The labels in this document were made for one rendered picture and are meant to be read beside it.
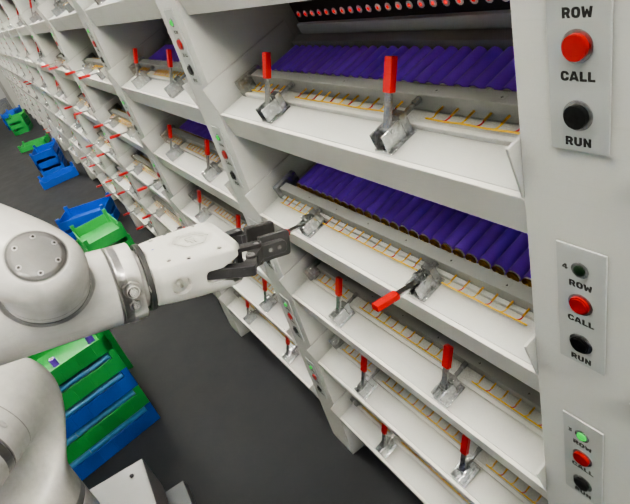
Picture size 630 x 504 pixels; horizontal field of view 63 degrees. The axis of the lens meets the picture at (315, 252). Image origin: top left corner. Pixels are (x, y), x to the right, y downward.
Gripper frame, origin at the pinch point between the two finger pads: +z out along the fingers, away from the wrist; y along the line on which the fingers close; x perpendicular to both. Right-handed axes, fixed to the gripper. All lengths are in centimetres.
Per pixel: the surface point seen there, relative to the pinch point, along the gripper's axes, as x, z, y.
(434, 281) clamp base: 6.3, 16.4, -12.2
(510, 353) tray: 8.6, 14.3, -25.5
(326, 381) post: 54, 26, 31
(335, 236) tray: 7.2, 16.5, 9.7
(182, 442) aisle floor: 91, -2, 73
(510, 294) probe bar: 4.0, 17.4, -22.5
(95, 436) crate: 86, -24, 86
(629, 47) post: -21.9, 5.8, -36.8
